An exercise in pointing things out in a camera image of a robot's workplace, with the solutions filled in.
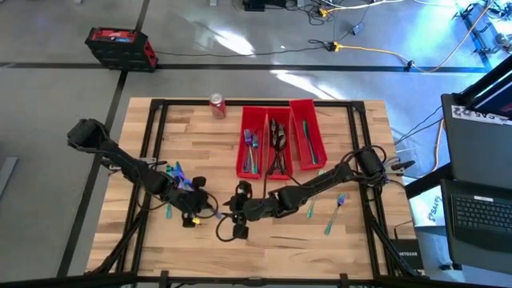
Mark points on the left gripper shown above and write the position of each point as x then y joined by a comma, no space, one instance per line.
192,202

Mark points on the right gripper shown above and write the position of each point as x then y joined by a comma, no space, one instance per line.
260,210

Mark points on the red plastic bin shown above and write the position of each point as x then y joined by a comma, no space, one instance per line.
289,168
240,160
296,152

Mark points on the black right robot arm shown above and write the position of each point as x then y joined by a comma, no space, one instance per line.
320,184

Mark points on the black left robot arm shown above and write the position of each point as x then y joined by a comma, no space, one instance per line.
132,168

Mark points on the red soda can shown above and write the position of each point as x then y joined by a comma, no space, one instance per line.
218,107

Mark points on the black and red toolbox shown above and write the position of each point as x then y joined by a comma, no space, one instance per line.
120,50

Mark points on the white printed carton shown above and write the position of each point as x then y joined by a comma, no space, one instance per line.
426,210

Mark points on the grey power adapter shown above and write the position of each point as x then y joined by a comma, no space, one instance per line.
358,29

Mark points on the black laptop with keyboard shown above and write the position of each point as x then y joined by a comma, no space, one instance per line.
480,216

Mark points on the grey laptop with sticker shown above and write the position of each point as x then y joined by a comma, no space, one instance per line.
476,152

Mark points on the black floor stand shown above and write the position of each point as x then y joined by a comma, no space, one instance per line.
473,28

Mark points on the black aluminium table frame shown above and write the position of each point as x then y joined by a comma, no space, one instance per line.
256,102

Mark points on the black Netgear network switch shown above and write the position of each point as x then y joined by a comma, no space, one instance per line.
408,254

